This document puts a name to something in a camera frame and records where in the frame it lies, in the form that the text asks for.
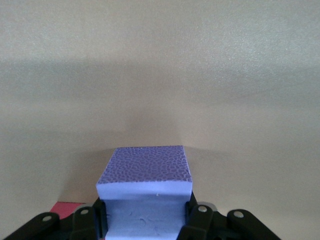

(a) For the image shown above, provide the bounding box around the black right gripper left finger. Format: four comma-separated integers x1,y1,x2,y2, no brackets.
0,196,109,240

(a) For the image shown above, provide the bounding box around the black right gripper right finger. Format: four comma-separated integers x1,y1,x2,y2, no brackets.
177,191,279,240

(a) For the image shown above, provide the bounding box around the red foam block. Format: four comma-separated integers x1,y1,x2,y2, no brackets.
49,201,88,221

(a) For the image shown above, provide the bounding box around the purple foam block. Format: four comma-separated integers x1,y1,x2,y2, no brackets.
95,145,194,240

